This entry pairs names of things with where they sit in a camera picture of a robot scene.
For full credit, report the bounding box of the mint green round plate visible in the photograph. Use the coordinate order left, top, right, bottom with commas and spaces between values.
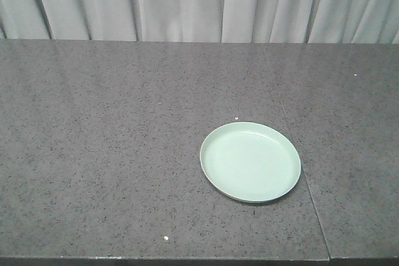
199, 122, 302, 204

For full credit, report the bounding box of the white pleated curtain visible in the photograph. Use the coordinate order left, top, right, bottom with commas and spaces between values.
1, 0, 398, 44

